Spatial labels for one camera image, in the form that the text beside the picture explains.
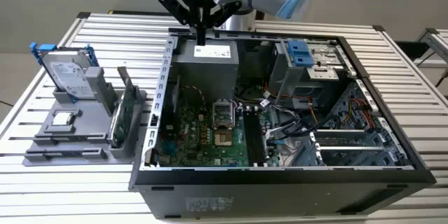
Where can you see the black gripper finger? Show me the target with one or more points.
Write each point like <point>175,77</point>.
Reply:
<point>175,9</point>
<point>225,15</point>

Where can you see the black RAM slot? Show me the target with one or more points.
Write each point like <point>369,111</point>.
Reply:
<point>253,137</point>
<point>263,137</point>
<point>249,137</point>
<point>258,137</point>

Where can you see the grey power supply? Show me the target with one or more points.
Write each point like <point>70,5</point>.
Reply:
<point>207,77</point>

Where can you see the blue plastic bay latch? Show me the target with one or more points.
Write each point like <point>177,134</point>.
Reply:
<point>299,53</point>

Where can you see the hard disk in blue carrier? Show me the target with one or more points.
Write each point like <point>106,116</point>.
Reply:
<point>69,77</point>

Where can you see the green graphics card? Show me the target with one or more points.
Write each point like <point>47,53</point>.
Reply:
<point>127,108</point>

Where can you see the CPU socket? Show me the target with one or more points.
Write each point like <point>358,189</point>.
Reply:
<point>225,138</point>

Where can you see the grey parts rack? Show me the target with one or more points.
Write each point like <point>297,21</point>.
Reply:
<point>87,124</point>

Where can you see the silver CPU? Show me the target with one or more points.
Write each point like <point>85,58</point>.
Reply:
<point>62,118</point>

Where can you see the blue board connector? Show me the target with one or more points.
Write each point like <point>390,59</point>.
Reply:
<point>169,148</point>

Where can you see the green motherboard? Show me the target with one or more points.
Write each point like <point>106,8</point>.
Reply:
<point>225,155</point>

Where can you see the black rectangular block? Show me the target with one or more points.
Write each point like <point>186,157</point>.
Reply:
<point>413,49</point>

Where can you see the perforated metal disk bay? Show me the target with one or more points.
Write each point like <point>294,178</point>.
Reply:
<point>350,140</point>

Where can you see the metal slat side table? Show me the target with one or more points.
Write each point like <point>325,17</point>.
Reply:
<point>434,37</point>

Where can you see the black PC case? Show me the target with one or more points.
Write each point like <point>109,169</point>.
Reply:
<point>281,197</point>

